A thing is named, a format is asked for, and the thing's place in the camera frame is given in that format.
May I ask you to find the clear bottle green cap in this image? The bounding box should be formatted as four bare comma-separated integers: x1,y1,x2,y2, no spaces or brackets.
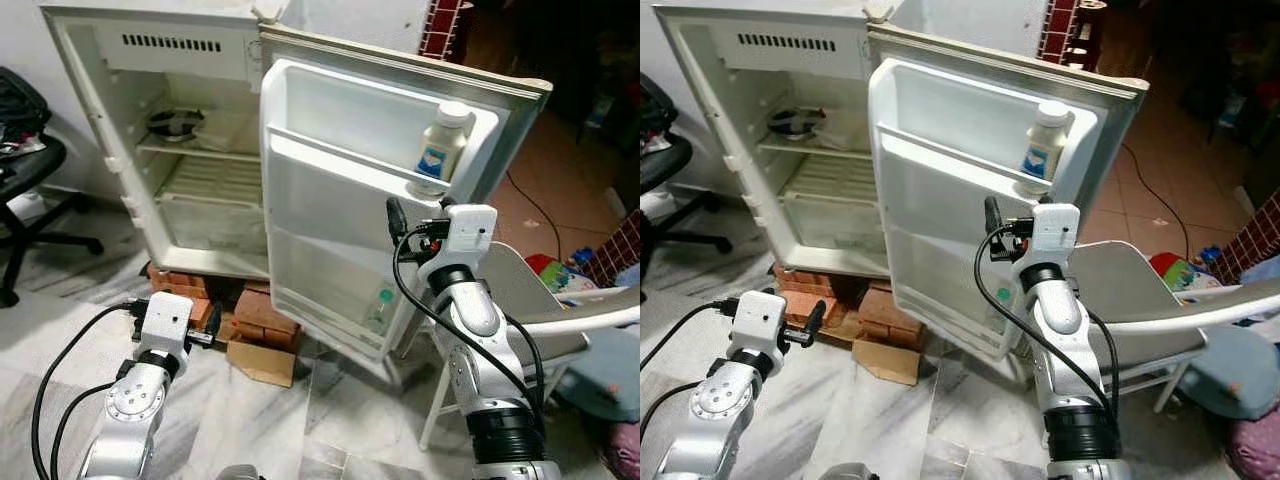
364,286,399,337
984,284,1014,332

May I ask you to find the white fridge door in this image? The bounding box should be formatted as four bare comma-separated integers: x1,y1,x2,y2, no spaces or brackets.
867,24,1150,363
257,24,554,363

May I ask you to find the white mini fridge cabinet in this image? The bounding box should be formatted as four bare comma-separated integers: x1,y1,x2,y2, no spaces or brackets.
40,4,292,282
652,4,893,282

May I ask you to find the brown cardboard piece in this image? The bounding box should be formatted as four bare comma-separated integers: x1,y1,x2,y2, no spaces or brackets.
851,339,922,387
224,339,299,389

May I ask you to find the white bottle blue label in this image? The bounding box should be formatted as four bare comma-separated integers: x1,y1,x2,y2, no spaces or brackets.
414,100,474,197
1019,100,1077,197

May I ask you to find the grey white tablet chair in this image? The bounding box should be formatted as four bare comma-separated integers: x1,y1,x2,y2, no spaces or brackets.
400,239,641,453
1074,239,1280,417

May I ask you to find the colourful printed box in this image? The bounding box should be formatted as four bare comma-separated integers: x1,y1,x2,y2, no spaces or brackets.
524,254,602,297
1149,251,1217,294

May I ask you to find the red plaid cloth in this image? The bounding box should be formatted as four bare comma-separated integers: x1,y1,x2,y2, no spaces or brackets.
584,209,641,287
1214,189,1280,287

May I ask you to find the blue round cushion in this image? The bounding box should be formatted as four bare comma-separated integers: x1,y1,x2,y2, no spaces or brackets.
558,324,641,422
1179,324,1280,421

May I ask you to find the purple plush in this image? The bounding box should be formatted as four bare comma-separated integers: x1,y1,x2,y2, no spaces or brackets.
599,419,641,480
1224,404,1280,480

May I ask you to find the black office chair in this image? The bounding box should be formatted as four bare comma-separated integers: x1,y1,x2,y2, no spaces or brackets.
640,73,737,257
0,68,104,308

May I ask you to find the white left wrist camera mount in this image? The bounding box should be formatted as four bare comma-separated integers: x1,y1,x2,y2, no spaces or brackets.
139,291,197,353
732,291,787,354

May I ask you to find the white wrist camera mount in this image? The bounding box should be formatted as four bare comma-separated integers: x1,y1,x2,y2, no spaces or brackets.
442,204,499,272
732,291,787,354
139,291,197,353
1029,202,1084,267

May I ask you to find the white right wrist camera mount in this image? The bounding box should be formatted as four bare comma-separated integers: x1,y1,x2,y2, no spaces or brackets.
1029,202,1084,267
442,204,499,272

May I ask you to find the black floor cable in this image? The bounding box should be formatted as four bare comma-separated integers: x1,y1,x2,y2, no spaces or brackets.
1119,140,1192,262
504,169,567,262

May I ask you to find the white fridge wire shelf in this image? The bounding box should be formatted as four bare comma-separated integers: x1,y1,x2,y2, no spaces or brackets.
140,138,267,209
758,136,881,207

